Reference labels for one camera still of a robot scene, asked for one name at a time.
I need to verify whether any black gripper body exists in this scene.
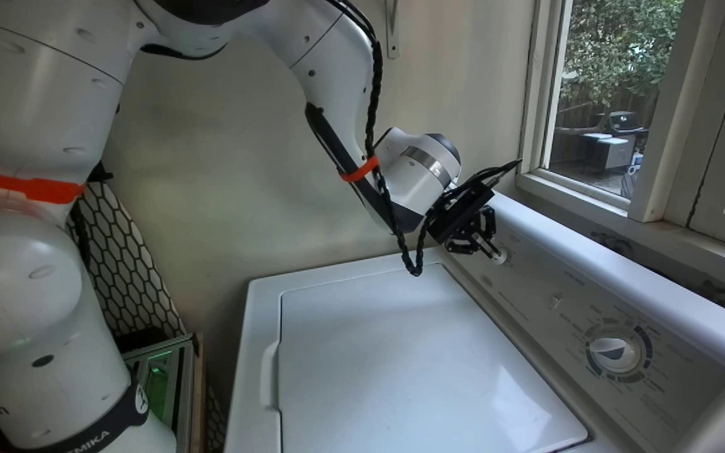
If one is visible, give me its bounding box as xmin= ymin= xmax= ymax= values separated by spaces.
xmin=425 ymin=160 xmax=525 ymax=247

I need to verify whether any white top-load washing machine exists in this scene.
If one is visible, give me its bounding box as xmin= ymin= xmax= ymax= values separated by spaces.
xmin=223 ymin=190 xmax=725 ymax=453

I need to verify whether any white washer lid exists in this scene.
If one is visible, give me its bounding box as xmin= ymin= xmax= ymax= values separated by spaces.
xmin=257 ymin=264 xmax=591 ymax=453

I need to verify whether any outdoor patio table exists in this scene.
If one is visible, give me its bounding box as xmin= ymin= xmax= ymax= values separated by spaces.
xmin=578 ymin=123 xmax=637 ymax=176

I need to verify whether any large round washer dial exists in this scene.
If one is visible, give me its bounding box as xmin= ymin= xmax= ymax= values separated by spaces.
xmin=584 ymin=323 xmax=658 ymax=388

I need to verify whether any green garden tree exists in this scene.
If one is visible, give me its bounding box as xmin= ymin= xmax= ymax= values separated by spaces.
xmin=561 ymin=0 xmax=688 ymax=116

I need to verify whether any green framed board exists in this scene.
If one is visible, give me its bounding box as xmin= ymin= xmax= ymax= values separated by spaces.
xmin=122 ymin=332 xmax=199 ymax=453

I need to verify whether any black hexagonal mesh panel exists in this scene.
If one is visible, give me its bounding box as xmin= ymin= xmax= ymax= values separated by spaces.
xmin=69 ymin=179 xmax=192 ymax=342

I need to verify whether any orange strap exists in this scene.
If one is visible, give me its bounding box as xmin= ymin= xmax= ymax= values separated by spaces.
xmin=338 ymin=156 xmax=384 ymax=187

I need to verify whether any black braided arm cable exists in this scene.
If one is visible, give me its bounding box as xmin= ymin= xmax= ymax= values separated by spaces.
xmin=304 ymin=0 xmax=428 ymax=279

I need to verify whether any white window frame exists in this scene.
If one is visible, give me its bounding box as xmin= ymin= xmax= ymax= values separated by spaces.
xmin=515 ymin=0 xmax=725 ymax=284

